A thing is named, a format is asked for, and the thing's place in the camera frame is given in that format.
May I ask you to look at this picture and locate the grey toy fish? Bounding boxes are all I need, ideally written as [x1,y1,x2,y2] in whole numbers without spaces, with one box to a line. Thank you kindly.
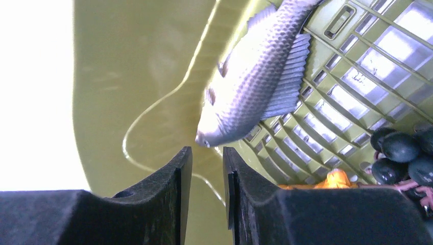
[195,1,321,148]

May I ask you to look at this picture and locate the black toy grapes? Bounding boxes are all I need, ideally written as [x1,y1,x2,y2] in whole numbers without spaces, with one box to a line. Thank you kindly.
[370,127,432,220]

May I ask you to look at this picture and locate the orange toy food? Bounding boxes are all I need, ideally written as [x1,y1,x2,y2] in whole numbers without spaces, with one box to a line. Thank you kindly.
[278,168,358,190]

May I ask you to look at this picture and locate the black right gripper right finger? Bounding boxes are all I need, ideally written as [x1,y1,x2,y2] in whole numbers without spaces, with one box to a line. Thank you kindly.
[223,147,432,244]

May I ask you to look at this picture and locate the green plastic bin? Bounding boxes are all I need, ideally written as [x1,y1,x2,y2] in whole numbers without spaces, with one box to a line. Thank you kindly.
[73,1,432,244]

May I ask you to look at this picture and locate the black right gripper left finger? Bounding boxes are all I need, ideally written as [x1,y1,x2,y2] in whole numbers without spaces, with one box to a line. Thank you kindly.
[1,146,193,244]

